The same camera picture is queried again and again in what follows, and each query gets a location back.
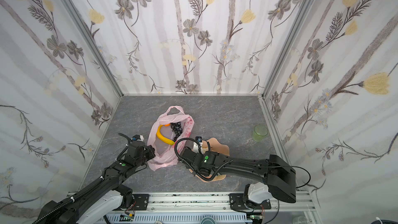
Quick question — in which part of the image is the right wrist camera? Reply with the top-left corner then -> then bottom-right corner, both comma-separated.
192,136 -> 203,154

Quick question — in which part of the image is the dark fake grape bunch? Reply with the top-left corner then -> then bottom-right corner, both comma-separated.
170,122 -> 182,142

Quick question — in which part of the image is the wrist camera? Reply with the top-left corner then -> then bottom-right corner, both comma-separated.
192,136 -> 203,154
132,135 -> 144,142

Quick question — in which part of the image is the yellow fake banana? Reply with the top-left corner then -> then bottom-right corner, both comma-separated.
156,125 -> 175,146

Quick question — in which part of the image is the pink scalloped bowl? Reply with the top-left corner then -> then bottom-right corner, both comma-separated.
196,138 -> 230,183

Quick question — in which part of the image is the green translucent cup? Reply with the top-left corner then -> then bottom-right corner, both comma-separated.
252,124 -> 269,142

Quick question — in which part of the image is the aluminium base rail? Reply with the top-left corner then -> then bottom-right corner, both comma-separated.
57,191 -> 321,224

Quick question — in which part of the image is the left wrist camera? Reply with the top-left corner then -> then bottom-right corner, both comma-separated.
132,135 -> 144,142

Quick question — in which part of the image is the pink plastic bag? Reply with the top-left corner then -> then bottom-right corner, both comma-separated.
147,106 -> 194,171

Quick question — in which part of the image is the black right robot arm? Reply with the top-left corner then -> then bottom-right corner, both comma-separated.
173,136 -> 312,204

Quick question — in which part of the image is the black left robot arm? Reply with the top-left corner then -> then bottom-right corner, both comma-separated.
34,133 -> 155,224

